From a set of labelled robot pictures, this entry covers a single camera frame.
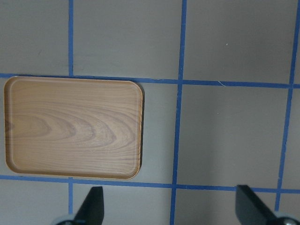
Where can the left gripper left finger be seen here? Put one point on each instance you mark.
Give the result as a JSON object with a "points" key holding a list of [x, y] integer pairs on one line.
{"points": [[91, 211]]}

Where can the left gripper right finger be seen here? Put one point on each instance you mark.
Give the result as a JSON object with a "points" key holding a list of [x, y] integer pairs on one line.
{"points": [[251, 210]]}

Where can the wooden tray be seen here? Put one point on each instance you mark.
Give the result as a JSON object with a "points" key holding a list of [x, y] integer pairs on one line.
{"points": [[73, 127]]}

